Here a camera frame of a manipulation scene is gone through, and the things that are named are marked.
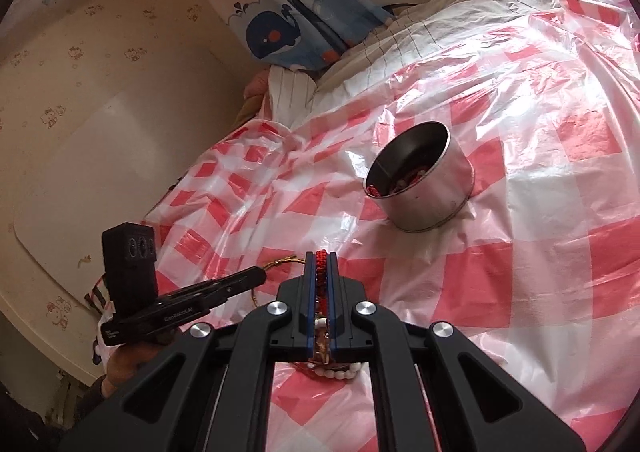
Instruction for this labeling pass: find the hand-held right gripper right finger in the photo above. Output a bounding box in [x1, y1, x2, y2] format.
[327, 255, 588, 452]

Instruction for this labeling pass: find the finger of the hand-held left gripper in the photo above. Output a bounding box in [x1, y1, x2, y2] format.
[157, 266, 267, 313]

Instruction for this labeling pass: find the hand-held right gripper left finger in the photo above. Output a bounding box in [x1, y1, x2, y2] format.
[57, 257, 326, 452]

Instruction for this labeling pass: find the red braided bracelet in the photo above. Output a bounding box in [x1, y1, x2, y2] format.
[314, 249, 332, 318]

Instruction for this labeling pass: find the thin metal bangle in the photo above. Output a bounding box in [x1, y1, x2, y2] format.
[251, 256, 307, 309]

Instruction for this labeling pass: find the pink bead bracelet gold charm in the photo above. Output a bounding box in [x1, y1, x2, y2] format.
[295, 327, 363, 384]

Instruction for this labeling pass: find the round metal tin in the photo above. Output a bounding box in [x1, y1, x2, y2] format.
[363, 122, 476, 234]

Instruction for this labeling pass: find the person's left hand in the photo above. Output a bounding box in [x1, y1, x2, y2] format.
[97, 332, 173, 400]

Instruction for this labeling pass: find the striped red black cloth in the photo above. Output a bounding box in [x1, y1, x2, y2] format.
[85, 275, 113, 313]

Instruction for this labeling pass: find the red white checkered plastic sheet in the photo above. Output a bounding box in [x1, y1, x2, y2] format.
[95, 0, 640, 452]

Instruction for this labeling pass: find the white striped pillow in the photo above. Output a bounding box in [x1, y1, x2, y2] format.
[265, 66, 321, 130]

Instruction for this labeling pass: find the pink cloth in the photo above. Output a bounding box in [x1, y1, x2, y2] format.
[242, 68, 273, 103]

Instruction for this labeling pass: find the whale print curtain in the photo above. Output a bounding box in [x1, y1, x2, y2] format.
[145, 0, 393, 72]

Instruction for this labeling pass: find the white lined bedsheet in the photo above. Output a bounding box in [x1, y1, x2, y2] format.
[267, 0, 586, 133]

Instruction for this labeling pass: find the red bead bracelet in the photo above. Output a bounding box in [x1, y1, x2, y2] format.
[366, 169, 432, 199]

